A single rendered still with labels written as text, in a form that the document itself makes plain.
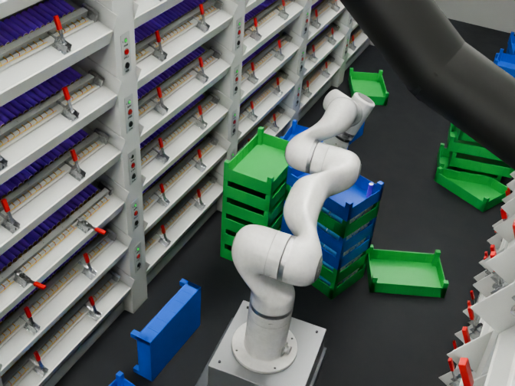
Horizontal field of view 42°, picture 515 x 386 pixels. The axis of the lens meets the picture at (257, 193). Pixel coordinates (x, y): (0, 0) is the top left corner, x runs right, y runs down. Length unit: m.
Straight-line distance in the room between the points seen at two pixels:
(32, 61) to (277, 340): 0.96
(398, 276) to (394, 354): 0.41
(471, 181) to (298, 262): 1.95
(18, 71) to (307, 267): 0.83
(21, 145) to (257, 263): 0.66
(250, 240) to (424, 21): 1.45
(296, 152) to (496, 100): 1.71
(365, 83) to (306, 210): 2.50
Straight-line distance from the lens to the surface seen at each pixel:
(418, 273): 2.87
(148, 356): 2.28
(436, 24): 0.24
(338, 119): 1.96
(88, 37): 1.86
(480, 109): 0.24
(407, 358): 2.55
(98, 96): 1.97
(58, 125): 1.85
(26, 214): 1.88
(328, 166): 1.91
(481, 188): 3.47
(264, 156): 2.67
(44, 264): 2.02
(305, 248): 1.66
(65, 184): 1.97
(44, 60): 1.75
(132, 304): 2.55
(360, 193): 2.54
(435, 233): 3.10
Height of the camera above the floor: 1.90
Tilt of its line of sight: 37 degrees down
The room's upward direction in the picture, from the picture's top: 5 degrees clockwise
